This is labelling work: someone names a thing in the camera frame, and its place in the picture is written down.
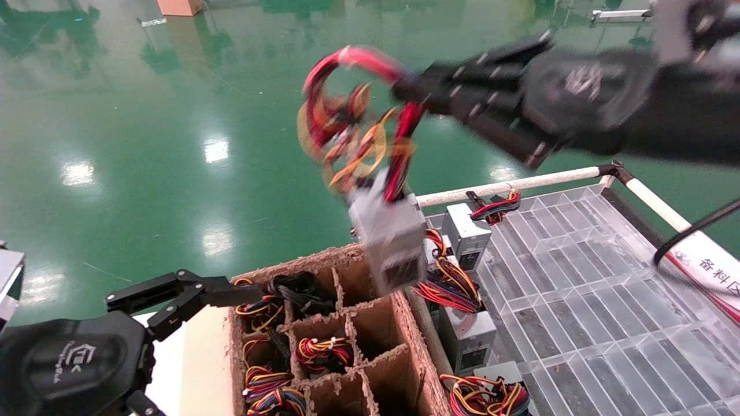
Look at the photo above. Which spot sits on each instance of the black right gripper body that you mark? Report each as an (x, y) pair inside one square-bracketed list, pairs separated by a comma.
[(607, 98)]

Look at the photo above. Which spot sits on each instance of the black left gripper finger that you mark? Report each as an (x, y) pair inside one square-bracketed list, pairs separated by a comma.
[(191, 292), (141, 404)]

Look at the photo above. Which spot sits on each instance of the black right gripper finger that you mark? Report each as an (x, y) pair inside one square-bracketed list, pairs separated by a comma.
[(474, 75), (509, 133)]

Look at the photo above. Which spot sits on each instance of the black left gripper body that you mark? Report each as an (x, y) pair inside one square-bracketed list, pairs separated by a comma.
[(69, 364)]

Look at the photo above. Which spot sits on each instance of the long white cart rod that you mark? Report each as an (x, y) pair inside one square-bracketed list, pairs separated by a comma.
[(549, 179)]

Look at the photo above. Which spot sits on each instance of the black rod joint connector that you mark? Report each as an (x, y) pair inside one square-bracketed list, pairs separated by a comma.
[(614, 170)]

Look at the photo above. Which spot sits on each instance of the white metal stand legs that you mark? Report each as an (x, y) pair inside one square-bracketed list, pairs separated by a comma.
[(621, 15)]

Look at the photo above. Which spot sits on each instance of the clear plastic grid panel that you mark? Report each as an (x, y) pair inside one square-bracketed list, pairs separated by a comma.
[(578, 300)]

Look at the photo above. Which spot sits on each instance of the divided cardboard box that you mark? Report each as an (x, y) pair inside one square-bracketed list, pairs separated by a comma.
[(376, 329)]

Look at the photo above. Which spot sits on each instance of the white sign red stripe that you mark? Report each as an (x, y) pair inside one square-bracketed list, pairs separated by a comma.
[(711, 266)]

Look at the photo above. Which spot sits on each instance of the white plastic floor scrap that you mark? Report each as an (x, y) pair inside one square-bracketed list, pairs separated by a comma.
[(151, 22)]

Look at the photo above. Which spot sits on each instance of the brown cardboard box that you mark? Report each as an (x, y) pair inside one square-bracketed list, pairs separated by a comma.
[(179, 7)]

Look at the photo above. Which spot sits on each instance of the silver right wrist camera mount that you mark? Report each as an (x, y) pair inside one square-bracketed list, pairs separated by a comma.
[(673, 29)]

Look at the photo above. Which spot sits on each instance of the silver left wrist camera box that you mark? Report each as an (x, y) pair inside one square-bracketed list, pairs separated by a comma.
[(8, 277)]

